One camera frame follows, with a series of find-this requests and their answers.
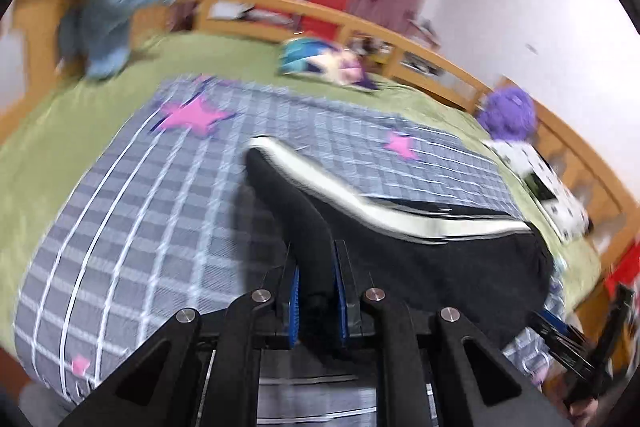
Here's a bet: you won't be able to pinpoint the dark green cloth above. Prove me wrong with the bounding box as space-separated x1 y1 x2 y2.
522 169 556 205

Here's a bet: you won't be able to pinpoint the black pants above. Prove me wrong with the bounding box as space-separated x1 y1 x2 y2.
245 136 555 358

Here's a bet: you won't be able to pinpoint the colourful triangle pattern pillow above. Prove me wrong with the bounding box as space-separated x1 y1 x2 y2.
277 38 378 92

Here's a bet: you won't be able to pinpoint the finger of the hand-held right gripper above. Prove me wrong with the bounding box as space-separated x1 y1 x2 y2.
530 309 597 380

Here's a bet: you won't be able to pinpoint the purple plush toy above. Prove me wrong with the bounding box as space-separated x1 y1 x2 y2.
477 88 537 142

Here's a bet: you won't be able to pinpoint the red object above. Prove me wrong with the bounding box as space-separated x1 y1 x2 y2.
605 242 640 298

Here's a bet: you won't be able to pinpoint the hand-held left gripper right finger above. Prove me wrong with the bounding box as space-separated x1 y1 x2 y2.
334 239 573 427

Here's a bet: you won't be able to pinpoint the wooden bed frame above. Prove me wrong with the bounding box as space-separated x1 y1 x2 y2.
0 0 640 358

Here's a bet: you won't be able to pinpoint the pile of papers and boxes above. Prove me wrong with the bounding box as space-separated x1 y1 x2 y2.
407 19 443 52

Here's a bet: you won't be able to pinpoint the red chair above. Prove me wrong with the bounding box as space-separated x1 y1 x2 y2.
300 0 348 38

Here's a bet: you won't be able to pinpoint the grey checked star blanket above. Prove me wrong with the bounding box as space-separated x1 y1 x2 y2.
14 76 566 427

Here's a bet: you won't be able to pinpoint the white flowered pillow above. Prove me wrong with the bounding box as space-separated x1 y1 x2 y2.
487 139 591 240

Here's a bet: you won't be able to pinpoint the green bed sheet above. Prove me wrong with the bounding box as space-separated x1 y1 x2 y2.
0 29 606 348

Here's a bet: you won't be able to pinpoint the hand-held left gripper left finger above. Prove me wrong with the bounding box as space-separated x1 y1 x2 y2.
57 252 301 427

